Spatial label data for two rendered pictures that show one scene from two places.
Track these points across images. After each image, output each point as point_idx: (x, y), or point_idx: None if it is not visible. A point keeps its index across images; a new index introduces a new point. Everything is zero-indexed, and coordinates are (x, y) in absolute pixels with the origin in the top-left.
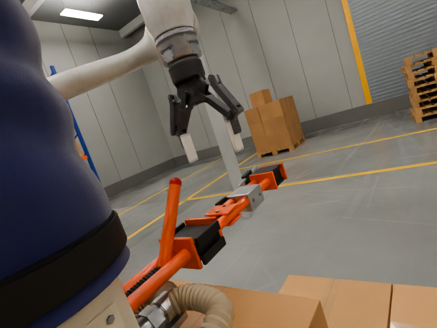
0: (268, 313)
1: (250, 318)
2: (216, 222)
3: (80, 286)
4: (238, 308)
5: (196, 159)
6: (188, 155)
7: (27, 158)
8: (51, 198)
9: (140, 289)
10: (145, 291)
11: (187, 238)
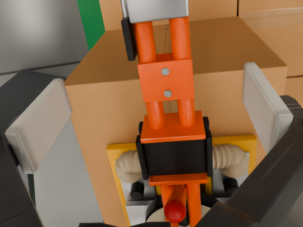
0: (240, 97)
1: (225, 107)
2: (212, 140)
3: None
4: (206, 101)
5: (66, 91)
6: (64, 123)
7: None
8: None
9: (198, 220)
10: (201, 217)
11: (203, 183)
